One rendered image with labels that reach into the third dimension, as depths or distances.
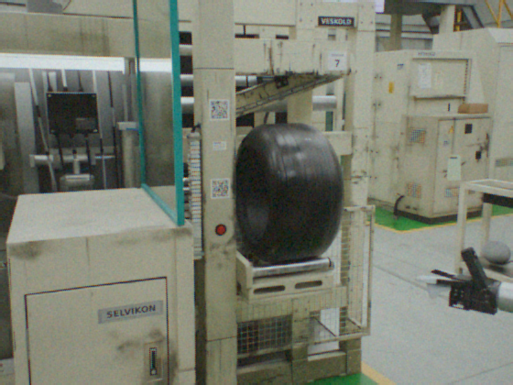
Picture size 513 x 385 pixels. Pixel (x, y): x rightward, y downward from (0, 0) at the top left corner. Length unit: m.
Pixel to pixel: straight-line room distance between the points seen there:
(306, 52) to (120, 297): 1.45
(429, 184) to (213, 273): 4.79
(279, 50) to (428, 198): 4.56
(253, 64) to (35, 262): 1.35
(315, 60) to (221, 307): 1.11
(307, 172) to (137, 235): 0.85
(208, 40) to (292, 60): 0.51
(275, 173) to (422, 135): 4.82
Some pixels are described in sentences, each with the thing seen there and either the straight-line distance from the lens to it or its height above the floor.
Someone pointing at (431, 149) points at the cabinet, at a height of 0.87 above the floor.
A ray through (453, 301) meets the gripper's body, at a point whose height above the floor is 1.01.
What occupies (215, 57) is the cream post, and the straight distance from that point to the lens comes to 2.02.
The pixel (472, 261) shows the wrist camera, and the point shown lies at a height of 1.13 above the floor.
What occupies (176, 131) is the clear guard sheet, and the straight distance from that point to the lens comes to 1.28.
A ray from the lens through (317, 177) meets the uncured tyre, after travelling 2.00.
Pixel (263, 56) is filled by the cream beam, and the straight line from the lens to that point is 2.35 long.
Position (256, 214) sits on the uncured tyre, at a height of 1.03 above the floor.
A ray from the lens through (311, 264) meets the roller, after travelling 2.19.
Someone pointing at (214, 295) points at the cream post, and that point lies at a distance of 2.16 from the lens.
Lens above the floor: 1.60
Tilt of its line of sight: 11 degrees down
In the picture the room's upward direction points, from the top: straight up
